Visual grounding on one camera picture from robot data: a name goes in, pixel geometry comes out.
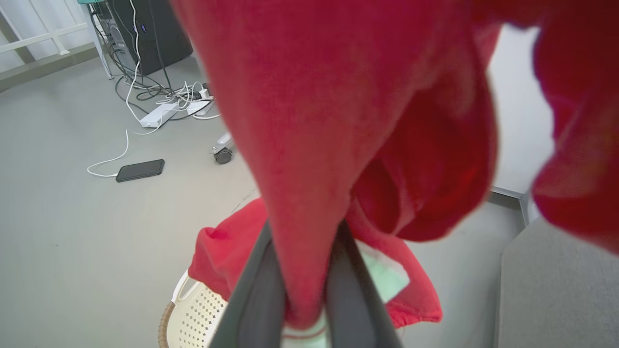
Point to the white plastic laundry basket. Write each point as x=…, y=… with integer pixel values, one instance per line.
x=193, y=319

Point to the grey fabric sofa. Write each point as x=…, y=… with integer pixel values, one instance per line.
x=556, y=290

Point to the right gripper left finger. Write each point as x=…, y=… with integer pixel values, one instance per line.
x=258, y=299

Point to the grey metal table leg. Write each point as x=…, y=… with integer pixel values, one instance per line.
x=102, y=46

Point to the white power strip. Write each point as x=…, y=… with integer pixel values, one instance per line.
x=157, y=117

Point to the white metal railing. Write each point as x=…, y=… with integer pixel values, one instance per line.
x=29, y=42

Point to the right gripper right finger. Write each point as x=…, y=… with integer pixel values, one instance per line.
x=353, y=309

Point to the black caster wheel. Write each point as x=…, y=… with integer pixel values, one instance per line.
x=223, y=155

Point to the red and white garment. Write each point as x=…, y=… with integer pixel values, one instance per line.
x=314, y=121

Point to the black smartphone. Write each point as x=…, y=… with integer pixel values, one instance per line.
x=140, y=170

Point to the black computer tower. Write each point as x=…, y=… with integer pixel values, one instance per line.
x=164, y=29

